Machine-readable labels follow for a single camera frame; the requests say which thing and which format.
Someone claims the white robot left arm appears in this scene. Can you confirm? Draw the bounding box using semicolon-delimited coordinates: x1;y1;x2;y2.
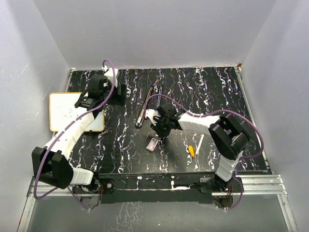
31;69;126;193

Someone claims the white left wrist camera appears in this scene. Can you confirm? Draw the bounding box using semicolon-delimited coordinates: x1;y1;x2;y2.
102;66;119;87

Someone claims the aluminium frame rail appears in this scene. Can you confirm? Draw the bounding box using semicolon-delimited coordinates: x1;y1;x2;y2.
18;173;298;232

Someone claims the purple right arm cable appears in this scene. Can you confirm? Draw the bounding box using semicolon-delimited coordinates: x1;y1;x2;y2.
143;94;265;210

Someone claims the red staple box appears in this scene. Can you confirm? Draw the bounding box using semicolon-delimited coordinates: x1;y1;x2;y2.
146;135;160;152

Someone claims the white board with wooden frame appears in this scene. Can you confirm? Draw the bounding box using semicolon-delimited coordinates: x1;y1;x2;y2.
49;92;105;132

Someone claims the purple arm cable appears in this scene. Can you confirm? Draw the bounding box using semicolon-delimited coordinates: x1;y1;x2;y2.
143;94;265;210
33;59;116;211

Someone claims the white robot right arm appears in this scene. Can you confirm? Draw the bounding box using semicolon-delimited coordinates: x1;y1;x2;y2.
145;103;250;192

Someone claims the yellow cap marker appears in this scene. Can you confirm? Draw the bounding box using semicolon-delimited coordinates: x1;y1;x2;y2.
187;145;195;158

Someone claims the white pen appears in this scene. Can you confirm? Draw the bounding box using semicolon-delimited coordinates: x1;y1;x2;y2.
196;134;204;155

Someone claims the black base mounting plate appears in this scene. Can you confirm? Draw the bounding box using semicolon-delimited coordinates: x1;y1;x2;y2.
73;172;243;204

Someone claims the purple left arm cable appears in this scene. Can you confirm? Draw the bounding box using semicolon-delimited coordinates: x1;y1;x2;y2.
33;59;116;211

